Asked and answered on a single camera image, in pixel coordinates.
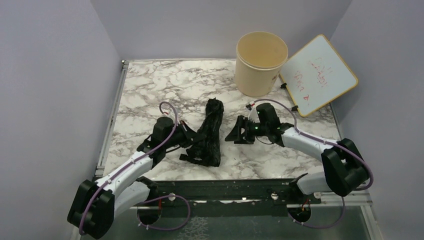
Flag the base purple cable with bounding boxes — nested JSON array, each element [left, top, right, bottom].
[[287, 197, 347, 231], [136, 193, 192, 232]]

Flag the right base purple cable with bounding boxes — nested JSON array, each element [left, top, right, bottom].
[[287, 197, 347, 231]]

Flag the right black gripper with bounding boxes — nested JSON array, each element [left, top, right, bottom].
[[225, 114, 269, 145]]

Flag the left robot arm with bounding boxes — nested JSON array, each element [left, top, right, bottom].
[[67, 116, 206, 240]]

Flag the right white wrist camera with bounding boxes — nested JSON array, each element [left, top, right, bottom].
[[245, 102, 256, 115]]

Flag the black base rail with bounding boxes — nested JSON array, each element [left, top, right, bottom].
[[132, 178, 325, 222]]

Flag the beige round trash bin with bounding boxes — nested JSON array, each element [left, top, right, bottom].
[[234, 31, 289, 97]]

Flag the white board with wooden frame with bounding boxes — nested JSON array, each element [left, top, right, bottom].
[[280, 34, 359, 117]]

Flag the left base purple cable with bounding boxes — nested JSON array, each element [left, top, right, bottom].
[[136, 193, 192, 232]]

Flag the black plastic trash bag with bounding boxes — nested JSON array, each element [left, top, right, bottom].
[[185, 98, 224, 167]]

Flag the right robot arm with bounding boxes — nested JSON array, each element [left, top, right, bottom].
[[225, 102, 374, 204]]

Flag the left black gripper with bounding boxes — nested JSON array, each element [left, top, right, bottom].
[[164, 120, 205, 150]]

